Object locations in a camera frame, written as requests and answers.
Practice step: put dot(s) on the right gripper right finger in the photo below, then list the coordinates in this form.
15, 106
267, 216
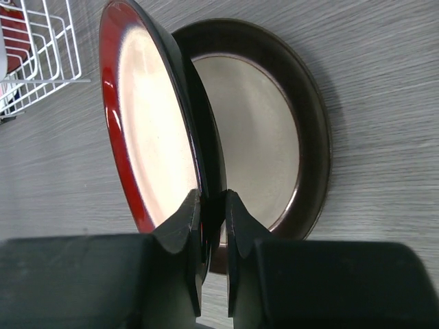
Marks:
281, 283

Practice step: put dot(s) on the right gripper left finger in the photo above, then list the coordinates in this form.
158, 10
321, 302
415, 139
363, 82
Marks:
106, 281

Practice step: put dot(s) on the red rimmed cream plate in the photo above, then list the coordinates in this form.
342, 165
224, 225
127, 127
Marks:
161, 127

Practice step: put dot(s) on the large brown cream plate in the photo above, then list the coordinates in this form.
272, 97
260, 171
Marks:
273, 124

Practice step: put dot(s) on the small red floral plate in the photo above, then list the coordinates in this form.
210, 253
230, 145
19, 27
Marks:
17, 44

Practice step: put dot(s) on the white wire dish rack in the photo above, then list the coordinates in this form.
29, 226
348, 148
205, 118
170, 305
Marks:
54, 59

